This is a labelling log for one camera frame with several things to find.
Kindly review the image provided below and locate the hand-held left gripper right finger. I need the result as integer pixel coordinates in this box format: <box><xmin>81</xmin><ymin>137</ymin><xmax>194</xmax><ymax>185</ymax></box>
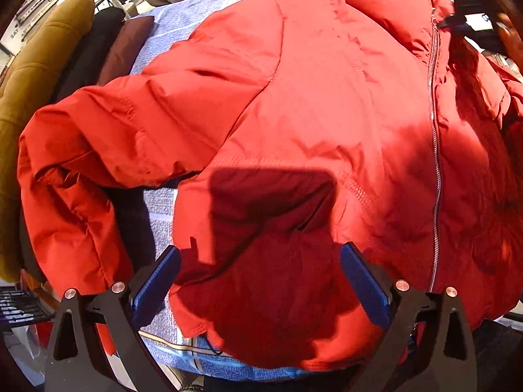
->
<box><xmin>341</xmin><ymin>243</ymin><xmax>479</xmax><ymax>392</ymax></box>

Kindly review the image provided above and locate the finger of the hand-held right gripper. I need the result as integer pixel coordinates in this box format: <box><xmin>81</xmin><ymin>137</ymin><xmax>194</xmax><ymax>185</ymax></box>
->
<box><xmin>439</xmin><ymin>11</ymin><xmax>471</xmax><ymax>37</ymax></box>

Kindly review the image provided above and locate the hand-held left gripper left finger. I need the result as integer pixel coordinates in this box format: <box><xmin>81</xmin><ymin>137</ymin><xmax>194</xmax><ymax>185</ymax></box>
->
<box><xmin>44</xmin><ymin>245</ymin><xmax>181</xmax><ymax>392</ymax></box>

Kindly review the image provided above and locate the red puffer jacket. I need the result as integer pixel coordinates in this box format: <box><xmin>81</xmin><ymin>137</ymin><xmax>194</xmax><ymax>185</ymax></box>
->
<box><xmin>17</xmin><ymin>0</ymin><xmax>523</xmax><ymax>372</ymax></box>

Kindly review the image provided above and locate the person's right hand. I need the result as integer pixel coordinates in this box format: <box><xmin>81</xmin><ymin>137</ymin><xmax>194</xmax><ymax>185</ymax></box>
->
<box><xmin>495</xmin><ymin>10</ymin><xmax>523</xmax><ymax>64</ymax></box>

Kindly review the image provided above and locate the maroon cushion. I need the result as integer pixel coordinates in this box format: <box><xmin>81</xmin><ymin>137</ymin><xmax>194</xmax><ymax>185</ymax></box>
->
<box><xmin>97</xmin><ymin>17</ymin><xmax>155</xmax><ymax>86</ymax></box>

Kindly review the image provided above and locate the black cushion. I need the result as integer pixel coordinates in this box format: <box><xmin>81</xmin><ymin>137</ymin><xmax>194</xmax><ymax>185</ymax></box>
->
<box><xmin>18</xmin><ymin>7</ymin><xmax>127</xmax><ymax>282</ymax></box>

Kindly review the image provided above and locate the blue plaid blanket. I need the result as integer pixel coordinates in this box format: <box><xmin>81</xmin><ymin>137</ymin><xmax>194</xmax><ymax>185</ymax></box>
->
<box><xmin>130</xmin><ymin>0</ymin><xmax>319</xmax><ymax>381</ymax></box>

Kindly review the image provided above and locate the mustard yellow cushion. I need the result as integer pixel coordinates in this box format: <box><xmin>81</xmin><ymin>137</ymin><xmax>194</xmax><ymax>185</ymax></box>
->
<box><xmin>0</xmin><ymin>0</ymin><xmax>96</xmax><ymax>282</ymax></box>

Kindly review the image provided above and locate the black wire rack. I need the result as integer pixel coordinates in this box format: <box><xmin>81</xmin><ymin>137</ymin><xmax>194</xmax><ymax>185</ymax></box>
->
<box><xmin>0</xmin><ymin>286</ymin><xmax>56</xmax><ymax>328</ymax></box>

